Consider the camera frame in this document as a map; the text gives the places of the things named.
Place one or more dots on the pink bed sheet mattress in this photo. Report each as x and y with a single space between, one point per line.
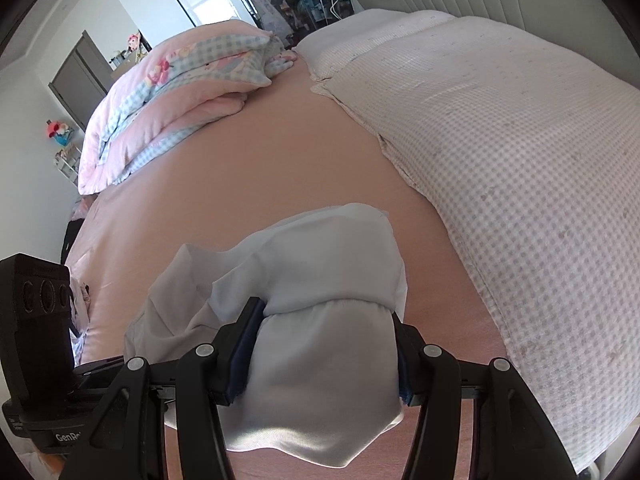
288 151

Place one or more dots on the white navy-trimmed jacket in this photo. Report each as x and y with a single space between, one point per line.
323 376

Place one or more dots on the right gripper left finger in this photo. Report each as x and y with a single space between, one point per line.
124 437

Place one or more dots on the silver drawer cabinet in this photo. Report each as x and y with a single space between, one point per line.
125 61

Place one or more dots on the white wire shelf rack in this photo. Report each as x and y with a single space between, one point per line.
67 161

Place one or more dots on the white navy-trimmed pants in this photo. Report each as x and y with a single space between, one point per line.
79 309

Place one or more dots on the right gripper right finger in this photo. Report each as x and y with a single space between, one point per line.
512 437

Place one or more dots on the black bag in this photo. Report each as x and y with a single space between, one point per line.
71 233

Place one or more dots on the folded pink checkered quilt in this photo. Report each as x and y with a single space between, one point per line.
184 84

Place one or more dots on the red blue plush toy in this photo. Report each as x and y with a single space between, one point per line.
60 132

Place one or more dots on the grey door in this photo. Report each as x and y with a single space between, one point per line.
82 81

